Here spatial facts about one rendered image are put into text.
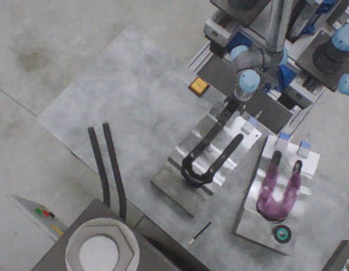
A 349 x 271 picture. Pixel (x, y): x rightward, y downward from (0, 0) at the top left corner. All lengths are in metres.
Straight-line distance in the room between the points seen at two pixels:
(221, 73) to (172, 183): 1.13
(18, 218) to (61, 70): 1.88
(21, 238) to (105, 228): 0.65
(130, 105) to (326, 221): 1.09
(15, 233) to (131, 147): 0.84
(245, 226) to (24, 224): 0.96
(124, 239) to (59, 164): 2.19
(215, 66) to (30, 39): 1.37
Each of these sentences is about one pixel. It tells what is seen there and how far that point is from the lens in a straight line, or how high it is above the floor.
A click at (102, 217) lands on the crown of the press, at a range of 0.65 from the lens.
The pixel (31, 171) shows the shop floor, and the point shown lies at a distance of 2.81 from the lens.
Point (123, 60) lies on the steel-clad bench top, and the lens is 2.06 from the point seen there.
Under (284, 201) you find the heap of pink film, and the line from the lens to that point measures 1.85.
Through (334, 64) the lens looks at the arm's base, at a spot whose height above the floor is 1.11.
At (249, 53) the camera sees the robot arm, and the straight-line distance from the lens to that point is 1.62.
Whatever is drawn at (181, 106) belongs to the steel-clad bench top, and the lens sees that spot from 1.96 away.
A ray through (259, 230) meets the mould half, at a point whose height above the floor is 0.91.
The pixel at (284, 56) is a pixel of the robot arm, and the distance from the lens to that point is 1.66.
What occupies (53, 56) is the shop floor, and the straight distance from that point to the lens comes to 3.05.
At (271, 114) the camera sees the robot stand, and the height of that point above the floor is 0.21.
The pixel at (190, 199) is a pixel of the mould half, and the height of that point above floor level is 0.86.
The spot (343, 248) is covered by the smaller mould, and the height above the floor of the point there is 0.86.
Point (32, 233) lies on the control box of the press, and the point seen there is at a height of 1.47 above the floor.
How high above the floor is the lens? 2.64
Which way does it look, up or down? 75 degrees down
